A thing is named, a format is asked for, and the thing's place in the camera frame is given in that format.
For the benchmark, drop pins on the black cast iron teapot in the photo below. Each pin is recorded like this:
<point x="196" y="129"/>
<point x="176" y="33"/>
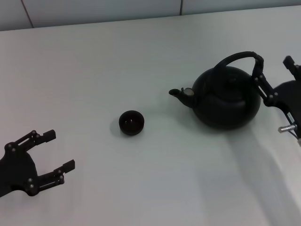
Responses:
<point x="225" y="106"/>

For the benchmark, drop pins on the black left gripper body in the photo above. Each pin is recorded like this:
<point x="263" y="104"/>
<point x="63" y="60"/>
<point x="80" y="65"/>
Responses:
<point x="16" y="167"/>

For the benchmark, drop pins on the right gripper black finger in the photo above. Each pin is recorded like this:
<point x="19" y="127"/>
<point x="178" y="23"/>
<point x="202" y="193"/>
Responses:
<point x="295" y="70"/>
<point x="262" y="80"/>

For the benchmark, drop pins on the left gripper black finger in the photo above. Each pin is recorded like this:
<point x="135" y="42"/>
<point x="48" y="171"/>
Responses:
<point x="68" y="166"/>
<point x="48" y="136"/>

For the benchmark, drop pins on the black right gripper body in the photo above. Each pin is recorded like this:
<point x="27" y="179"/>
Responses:
<point x="291" y="99"/>

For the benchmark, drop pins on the small black teacup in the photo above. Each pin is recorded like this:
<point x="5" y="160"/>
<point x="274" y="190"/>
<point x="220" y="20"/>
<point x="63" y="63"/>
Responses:
<point x="131" y="123"/>

